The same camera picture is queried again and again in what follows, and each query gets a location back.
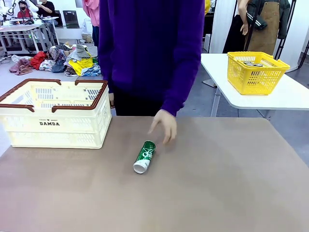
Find yellow plastic basket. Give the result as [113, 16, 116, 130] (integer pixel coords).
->
[226, 51, 291, 96]

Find person's right forearm purple sleeve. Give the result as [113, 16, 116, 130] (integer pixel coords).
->
[98, 60, 114, 95]

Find person's left forearm purple sleeve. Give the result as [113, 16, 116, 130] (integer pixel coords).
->
[160, 72, 202, 118]

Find person in pink top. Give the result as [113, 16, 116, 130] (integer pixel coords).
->
[82, 0, 101, 63]

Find white side table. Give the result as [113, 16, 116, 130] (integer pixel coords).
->
[200, 53, 309, 119]

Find dark jacket white stripes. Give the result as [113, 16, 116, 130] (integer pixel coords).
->
[246, 0, 290, 39]

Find grey work table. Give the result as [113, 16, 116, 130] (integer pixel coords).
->
[0, 23, 53, 53]

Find seated person in black shirt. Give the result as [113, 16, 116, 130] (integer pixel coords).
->
[36, 0, 58, 25]

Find cardboard box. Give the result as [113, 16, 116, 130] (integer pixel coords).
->
[82, 32, 94, 44]

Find red cloth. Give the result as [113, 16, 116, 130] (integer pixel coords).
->
[30, 51, 48, 71]

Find person's left hand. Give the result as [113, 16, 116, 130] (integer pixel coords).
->
[147, 110, 178, 145]

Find green soda can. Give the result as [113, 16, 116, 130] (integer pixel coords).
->
[132, 140, 157, 174]

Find white low cabinet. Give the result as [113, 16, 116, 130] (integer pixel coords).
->
[55, 28, 84, 41]

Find cream shopping basket brown rim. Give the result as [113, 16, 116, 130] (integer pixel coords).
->
[0, 78, 113, 149]

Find grey metal floor foot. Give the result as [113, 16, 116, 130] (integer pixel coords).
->
[202, 78, 218, 88]

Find black clothes rack stand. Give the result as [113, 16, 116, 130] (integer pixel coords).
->
[275, 0, 297, 61]

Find blue floral cloth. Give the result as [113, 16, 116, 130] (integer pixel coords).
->
[81, 64, 101, 77]

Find white floral cloth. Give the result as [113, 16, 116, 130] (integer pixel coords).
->
[38, 59, 57, 72]

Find yellow cloth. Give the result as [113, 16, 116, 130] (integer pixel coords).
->
[69, 57, 94, 75]

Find black hanging garment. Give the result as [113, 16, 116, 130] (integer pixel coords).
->
[222, 14, 247, 54]

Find grey white patterned cloth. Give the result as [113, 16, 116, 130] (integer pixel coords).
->
[66, 44, 92, 63]

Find person in purple sweater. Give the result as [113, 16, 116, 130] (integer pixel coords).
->
[98, 0, 206, 118]

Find white partition panel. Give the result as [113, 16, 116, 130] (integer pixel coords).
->
[209, 0, 239, 54]

